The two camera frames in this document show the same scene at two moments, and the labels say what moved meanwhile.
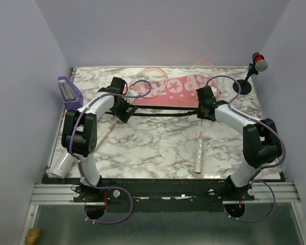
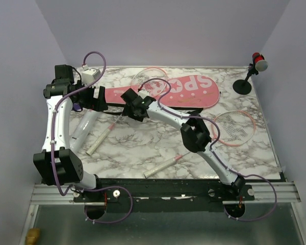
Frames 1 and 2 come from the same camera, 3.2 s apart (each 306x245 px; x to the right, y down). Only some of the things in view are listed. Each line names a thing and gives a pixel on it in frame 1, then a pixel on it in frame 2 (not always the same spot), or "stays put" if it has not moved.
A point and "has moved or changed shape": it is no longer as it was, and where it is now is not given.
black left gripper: [132, 111] → [98, 104]
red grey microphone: [260, 64] stays put
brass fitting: [32, 236] stays put
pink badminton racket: [152, 81] stays put
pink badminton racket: [202, 74] → [230, 128]
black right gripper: [200, 115] → [127, 111]
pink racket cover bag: [179, 91] stays put
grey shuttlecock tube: [61, 164] has moved or changed shape
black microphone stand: [246, 84] stays put
